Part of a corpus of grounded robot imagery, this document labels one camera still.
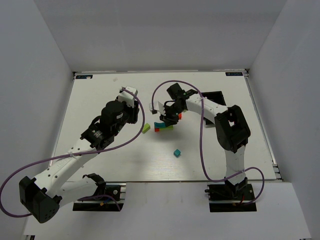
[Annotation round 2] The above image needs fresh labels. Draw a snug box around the long green block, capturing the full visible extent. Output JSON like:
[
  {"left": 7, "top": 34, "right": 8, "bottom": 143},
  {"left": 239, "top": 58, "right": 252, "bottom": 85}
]
[{"left": 159, "top": 125, "right": 174, "bottom": 132}]

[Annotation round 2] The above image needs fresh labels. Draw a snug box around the teal arch block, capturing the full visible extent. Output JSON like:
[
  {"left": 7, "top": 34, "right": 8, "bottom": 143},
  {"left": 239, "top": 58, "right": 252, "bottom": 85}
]
[{"left": 154, "top": 122, "right": 166, "bottom": 129}]

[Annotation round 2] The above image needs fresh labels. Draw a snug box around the teal cube block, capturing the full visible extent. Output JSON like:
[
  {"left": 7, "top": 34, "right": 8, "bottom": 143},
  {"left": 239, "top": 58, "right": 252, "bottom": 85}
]
[{"left": 173, "top": 149, "right": 181, "bottom": 158}]

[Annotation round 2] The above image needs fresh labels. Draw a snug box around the black plastic bin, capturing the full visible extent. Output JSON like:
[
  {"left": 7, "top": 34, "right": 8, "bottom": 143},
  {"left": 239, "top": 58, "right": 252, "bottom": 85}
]
[{"left": 201, "top": 91, "right": 226, "bottom": 106}]

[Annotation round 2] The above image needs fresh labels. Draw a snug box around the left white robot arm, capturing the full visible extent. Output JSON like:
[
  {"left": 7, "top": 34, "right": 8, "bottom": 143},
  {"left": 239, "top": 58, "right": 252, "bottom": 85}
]
[{"left": 18, "top": 92, "right": 141, "bottom": 224}]

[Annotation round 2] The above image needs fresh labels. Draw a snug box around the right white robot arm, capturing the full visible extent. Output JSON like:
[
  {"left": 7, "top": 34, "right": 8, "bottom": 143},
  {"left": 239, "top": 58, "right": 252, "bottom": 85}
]
[{"left": 150, "top": 83, "right": 251, "bottom": 198}]

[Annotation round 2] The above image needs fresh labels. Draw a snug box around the flat green block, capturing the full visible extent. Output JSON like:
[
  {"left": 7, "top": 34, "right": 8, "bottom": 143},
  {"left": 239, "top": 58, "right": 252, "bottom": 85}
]
[{"left": 142, "top": 123, "right": 151, "bottom": 134}]

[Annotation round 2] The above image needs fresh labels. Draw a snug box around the left blue corner label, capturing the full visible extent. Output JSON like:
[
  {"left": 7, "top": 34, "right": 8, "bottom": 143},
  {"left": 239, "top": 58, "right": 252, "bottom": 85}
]
[{"left": 75, "top": 74, "right": 93, "bottom": 79}]

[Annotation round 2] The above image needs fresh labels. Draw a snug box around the blue corner label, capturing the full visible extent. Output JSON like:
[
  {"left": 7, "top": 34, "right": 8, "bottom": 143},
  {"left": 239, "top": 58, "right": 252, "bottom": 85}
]
[
  {"left": 75, "top": 74, "right": 93, "bottom": 79},
  {"left": 225, "top": 72, "right": 243, "bottom": 77}
]

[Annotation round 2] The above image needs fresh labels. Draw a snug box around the right blue corner label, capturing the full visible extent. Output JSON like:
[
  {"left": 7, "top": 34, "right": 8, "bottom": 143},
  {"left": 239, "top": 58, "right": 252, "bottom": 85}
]
[{"left": 225, "top": 72, "right": 243, "bottom": 77}]

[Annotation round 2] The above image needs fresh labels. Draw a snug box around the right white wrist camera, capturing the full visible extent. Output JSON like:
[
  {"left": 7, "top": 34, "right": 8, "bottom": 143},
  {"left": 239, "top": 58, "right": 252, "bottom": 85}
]
[{"left": 149, "top": 101, "right": 166, "bottom": 116}]

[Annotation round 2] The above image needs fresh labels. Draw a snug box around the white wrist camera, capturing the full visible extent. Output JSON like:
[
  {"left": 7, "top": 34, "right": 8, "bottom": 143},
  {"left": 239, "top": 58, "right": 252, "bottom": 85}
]
[
  {"left": 149, "top": 101, "right": 166, "bottom": 116},
  {"left": 117, "top": 86, "right": 138, "bottom": 108}
]

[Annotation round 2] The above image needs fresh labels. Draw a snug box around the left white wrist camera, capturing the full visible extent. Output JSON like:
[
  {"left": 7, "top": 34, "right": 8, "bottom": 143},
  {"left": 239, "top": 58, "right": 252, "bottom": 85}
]
[{"left": 117, "top": 86, "right": 138, "bottom": 108}]

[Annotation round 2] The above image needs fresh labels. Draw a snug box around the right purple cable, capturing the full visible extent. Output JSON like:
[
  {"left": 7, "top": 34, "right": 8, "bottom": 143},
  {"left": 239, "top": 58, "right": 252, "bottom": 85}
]
[{"left": 151, "top": 79, "right": 266, "bottom": 206}]

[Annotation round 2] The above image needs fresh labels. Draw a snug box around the purple cable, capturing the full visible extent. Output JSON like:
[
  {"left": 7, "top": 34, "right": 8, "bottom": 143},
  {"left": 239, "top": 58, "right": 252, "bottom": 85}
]
[
  {"left": 0, "top": 87, "right": 146, "bottom": 217},
  {"left": 151, "top": 79, "right": 266, "bottom": 206}
]

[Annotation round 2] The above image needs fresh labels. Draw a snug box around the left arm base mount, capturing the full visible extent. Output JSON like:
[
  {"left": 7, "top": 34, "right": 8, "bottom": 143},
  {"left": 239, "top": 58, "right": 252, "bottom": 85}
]
[{"left": 72, "top": 183, "right": 126, "bottom": 212}]

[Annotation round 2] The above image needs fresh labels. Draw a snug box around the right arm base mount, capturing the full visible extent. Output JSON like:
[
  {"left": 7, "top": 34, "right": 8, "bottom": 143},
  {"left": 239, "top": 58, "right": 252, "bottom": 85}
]
[{"left": 204, "top": 184, "right": 257, "bottom": 213}]

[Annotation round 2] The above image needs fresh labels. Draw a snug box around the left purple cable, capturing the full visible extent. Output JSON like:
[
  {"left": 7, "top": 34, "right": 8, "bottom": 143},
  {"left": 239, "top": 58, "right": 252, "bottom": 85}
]
[{"left": 0, "top": 87, "right": 146, "bottom": 217}]

